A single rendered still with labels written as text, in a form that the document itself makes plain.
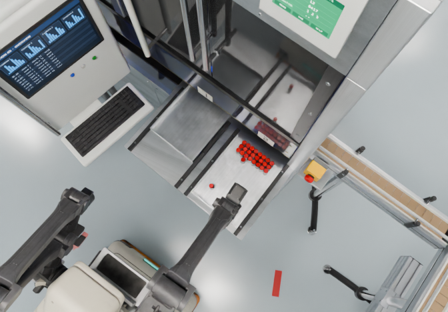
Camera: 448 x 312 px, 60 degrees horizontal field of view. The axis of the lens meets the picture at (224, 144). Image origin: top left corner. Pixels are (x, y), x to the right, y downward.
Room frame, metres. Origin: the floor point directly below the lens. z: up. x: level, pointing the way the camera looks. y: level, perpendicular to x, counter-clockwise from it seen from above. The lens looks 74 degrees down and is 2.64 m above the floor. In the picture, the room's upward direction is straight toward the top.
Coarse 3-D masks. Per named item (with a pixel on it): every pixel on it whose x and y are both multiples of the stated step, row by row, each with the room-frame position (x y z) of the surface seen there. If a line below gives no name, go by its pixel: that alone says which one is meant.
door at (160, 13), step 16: (144, 0) 0.87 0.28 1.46; (160, 0) 0.81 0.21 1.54; (176, 0) 0.77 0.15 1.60; (192, 0) 0.72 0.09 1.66; (128, 16) 0.96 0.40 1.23; (144, 16) 0.89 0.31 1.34; (160, 16) 0.83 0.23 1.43; (176, 16) 0.77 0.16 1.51; (192, 16) 0.73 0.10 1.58; (208, 16) 0.69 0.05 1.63; (160, 32) 0.85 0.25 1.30; (176, 32) 0.79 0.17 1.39; (192, 32) 0.73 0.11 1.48; (208, 32) 0.69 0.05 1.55; (176, 48) 0.80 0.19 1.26; (208, 48) 0.69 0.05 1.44; (192, 64) 0.75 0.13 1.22
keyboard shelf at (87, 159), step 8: (112, 96) 0.79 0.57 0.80; (96, 104) 0.75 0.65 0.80; (104, 104) 0.74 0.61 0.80; (88, 112) 0.70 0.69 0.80; (136, 112) 0.70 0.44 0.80; (144, 112) 0.70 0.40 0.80; (72, 120) 0.66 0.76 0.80; (80, 120) 0.66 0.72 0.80; (128, 120) 0.66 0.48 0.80; (136, 120) 0.66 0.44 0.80; (120, 128) 0.61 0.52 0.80; (128, 128) 0.61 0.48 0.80; (64, 136) 0.57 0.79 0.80; (112, 136) 0.57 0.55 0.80; (120, 136) 0.57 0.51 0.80; (104, 144) 0.53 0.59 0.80; (112, 144) 0.54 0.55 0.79; (72, 152) 0.49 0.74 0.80; (96, 152) 0.49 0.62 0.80; (80, 160) 0.45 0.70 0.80; (88, 160) 0.45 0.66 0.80
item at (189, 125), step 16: (192, 96) 0.75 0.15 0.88; (176, 112) 0.67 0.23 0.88; (192, 112) 0.67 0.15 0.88; (208, 112) 0.67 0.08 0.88; (224, 112) 0.67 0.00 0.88; (160, 128) 0.59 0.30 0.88; (176, 128) 0.59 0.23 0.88; (192, 128) 0.59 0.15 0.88; (208, 128) 0.59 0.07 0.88; (176, 144) 0.51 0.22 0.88; (192, 144) 0.51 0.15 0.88; (208, 144) 0.51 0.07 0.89; (192, 160) 0.42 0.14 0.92
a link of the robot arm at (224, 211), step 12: (216, 204) 0.16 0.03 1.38; (228, 204) 0.16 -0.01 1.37; (216, 216) 0.12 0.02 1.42; (228, 216) 0.12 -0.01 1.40; (204, 228) 0.08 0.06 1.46; (216, 228) 0.08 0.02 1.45; (204, 240) 0.04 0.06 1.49; (192, 252) 0.01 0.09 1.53; (204, 252) 0.01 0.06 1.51; (180, 264) -0.02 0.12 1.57; (192, 264) -0.02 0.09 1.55; (156, 276) -0.05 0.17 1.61; (168, 276) -0.05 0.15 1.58; (180, 276) -0.05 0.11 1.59; (192, 288) -0.08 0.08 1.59
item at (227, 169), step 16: (224, 160) 0.43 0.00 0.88; (240, 160) 0.43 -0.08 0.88; (208, 176) 0.35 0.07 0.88; (224, 176) 0.35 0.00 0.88; (240, 176) 0.35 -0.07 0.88; (256, 176) 0.35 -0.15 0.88; (272, 176) 0.35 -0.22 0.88; (192, 192) 0.28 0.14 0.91; (208, 192) 0.28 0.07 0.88; (224, 192) 0.28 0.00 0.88; (256, 192) 0.28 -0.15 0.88
